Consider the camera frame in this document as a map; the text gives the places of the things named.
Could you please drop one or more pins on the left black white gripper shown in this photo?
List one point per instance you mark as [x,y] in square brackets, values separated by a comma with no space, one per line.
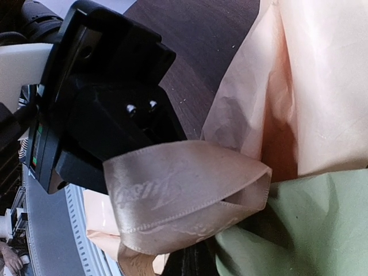
[99,97]

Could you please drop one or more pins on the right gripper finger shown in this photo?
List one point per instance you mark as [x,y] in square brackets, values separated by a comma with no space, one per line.
[195,260]

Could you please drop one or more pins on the beige ribbon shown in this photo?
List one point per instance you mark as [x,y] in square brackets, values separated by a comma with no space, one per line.
[170,196]

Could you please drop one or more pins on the green and tan wrapping paper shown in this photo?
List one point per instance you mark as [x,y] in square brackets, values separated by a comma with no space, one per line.
[294,98]

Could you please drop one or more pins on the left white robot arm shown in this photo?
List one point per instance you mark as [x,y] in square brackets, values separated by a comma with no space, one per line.
[24,55]

